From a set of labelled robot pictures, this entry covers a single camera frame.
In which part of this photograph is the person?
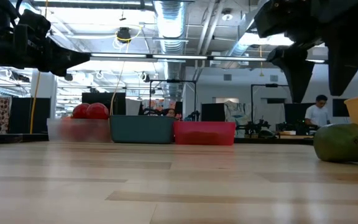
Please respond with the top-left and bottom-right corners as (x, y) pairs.
(304, 94), (331, 128)
(163, 108), (180, 121)

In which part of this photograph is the long LED light bar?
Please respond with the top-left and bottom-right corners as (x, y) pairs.
(0, 49), (358, 67)

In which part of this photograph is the teal plastic basket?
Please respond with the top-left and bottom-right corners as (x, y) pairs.
(109, 115), (177, 144)

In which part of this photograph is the black ceiling camera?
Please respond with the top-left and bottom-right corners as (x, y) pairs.
(116, 27), (132, 44)

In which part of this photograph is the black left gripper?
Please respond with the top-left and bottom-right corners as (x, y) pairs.
(12, 9), (92, 78)

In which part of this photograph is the green toy avocado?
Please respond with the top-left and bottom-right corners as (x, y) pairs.
(313, 123), (358, 164)

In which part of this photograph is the black monitor panel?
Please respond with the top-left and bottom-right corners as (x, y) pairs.
(284, 103), (310, 125)
(201, 103), (226, 122)
(8, 97), (52, 134)
(81, 92), (127, 116)
(332, 98), (351, 118)

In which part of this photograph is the red plastic basket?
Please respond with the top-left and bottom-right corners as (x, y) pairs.
(173, 121), (236, 146)

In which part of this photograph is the translucent white plastic basket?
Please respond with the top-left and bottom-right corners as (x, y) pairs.
(47, 118), (111, 143)

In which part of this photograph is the silver ventilation duct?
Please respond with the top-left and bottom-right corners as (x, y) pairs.
(222, 12), (272, 68)
(152, 0), (188, 94)

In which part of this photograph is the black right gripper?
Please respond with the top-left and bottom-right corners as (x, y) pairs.
(253, 0), (358, 104)

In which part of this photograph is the yellow hanging cable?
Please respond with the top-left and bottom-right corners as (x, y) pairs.
(109, 26), (144, 116)
(29, 0), (50, 135)

